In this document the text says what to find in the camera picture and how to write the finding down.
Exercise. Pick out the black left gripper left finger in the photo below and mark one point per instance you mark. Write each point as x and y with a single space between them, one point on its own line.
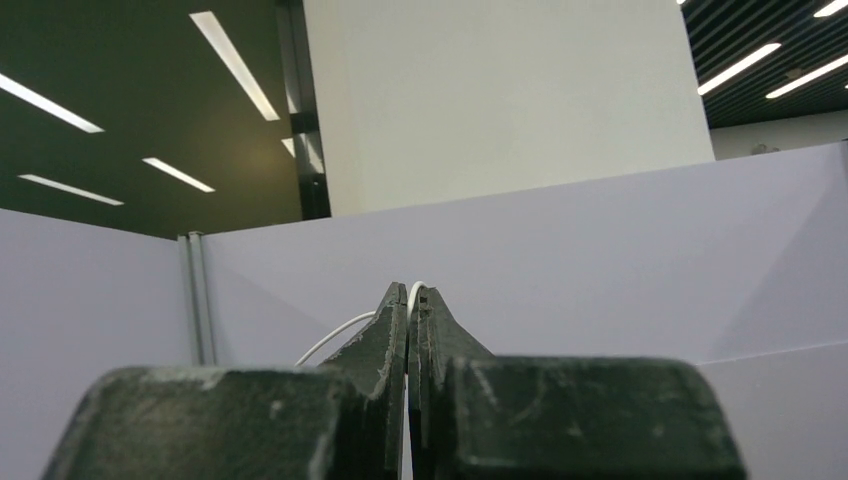
340 419

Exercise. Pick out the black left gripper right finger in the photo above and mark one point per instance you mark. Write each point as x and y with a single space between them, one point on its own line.
477 415

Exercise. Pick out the aluminium corner post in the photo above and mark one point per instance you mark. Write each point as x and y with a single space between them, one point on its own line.
194 281

